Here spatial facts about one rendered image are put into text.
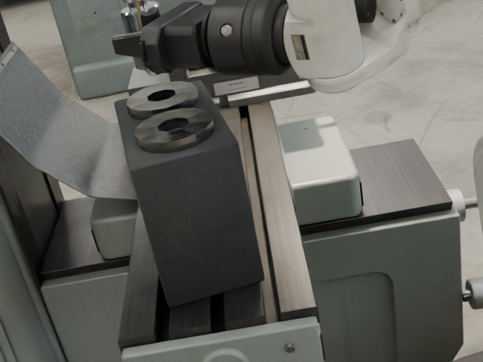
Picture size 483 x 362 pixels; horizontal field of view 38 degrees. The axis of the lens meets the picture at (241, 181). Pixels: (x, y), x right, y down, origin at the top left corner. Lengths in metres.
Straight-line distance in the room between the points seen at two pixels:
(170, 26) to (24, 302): 0.72
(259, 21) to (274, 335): 0.34
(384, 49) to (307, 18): 0.11
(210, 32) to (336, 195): 0.58
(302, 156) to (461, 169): 1.63
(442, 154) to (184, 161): 2.35
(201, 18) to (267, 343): 0.37
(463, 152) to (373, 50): 2.29
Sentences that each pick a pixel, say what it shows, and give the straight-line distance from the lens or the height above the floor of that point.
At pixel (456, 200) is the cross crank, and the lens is 1.49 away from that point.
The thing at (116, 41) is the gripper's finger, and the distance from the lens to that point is 0.86.
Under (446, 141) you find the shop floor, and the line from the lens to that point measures 3.14.
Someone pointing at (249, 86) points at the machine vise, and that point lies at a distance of 1.34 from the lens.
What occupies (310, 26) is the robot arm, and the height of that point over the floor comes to 1.22.
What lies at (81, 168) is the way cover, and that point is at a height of 0.90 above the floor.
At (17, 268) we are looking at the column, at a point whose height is 0.77.
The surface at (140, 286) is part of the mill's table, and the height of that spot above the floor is 0.93.
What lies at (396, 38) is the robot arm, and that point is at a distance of 0.78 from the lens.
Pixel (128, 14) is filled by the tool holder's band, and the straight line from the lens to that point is 0.85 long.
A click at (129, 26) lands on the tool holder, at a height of 1.22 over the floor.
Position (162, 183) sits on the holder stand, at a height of 1.09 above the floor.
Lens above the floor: 1.44
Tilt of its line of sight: 28 degrees down
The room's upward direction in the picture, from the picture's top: 11 degrees counter-clockwise
